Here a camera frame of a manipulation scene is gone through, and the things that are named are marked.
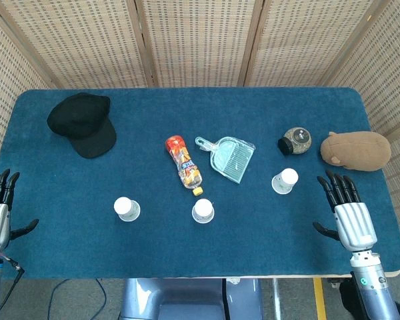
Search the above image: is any white table leg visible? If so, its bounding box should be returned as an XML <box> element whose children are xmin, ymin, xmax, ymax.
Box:
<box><xmin>271</xmin><ymin>278</ymin><xmax>283</xmax><ymax>320</ymax></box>

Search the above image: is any blue-grey robot torso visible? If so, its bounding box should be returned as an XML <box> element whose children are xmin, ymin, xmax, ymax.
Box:
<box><xmin>119</xmin><ymin>277</ymin><xmax>264</xmax><ymax>320</ymax></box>

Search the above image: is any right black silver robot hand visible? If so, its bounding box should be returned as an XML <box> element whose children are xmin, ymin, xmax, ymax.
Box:
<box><xmin>312</xmin><ymin>169</ymin><xmax>378</xmax><ymax>252</ymax></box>

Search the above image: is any blue floor cable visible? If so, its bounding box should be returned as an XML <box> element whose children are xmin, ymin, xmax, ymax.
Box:
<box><xmin>46</xmin><ymin>278</ymin><xmax>107</xmax><ymax>320</ymax></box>

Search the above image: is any yellow floor tape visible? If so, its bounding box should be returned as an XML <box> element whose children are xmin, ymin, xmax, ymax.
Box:
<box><xmin>313</xmin><ymin>277</ymin><xmax>328</xmax><ymax>320</ymax></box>

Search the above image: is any brown plush toy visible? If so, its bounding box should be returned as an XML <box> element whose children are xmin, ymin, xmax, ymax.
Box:
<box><xmin>320</xmin><ymin>131</ymin><xmax>393</xmax><ymax>172</ymax></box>

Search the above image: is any black cap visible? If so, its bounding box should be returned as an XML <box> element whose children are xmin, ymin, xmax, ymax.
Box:
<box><xmin>46</xmin><ymin>92</ymin><xmax>117</xmax><ymax>159</ymax></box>

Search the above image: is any mint dustpan with brush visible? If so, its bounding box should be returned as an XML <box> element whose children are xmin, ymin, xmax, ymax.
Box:
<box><xmin>195</xmin><ymin>135</ymin><xmax>257</xmax><ymax>184</ymax></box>

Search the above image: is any woven folding screen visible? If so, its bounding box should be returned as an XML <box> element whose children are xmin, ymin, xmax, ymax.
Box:
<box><xmin>0</xmin><ymin>0</ymin><xmax>400</xmax><ymax>264</ymax></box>

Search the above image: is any blue table mat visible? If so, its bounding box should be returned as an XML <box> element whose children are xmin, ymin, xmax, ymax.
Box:
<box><xmin>0</xmin><ymin>87</ymin><xmax>400</xmax><ymax>279</ymax></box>

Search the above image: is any glass jar black lid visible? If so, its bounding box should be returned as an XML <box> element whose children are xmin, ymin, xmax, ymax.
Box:
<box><xmin>277</xmin><ymin>127</ymin><xmax>313</xmax><ymax>157</ymax></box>

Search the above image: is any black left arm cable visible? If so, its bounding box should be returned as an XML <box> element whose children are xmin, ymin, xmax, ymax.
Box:
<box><xmin>0</xmin><ymin>255</ymin><xmax>25</xmax><ymax>320</ymax></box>

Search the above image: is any white floral paper cup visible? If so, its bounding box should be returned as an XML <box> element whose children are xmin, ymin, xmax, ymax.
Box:
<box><xmin>113</xmin><ymin>197</ymin><xmax>141</xmax><ymax>222</ymax></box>
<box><xmin>191</xmin><ymin>198</ymin><xmax>215</xmax><ymax>224</ymax></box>
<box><xmin>271</xmin><ymin>168</ymin><xmax>299</xmax><ymax>195</ymax></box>

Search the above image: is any plastic bottle orange label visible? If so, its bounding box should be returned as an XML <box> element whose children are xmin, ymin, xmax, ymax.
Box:
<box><xmin>165</xmin><ymin>135</ymin><xmax>205</xmax><ymax>196</ymax></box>

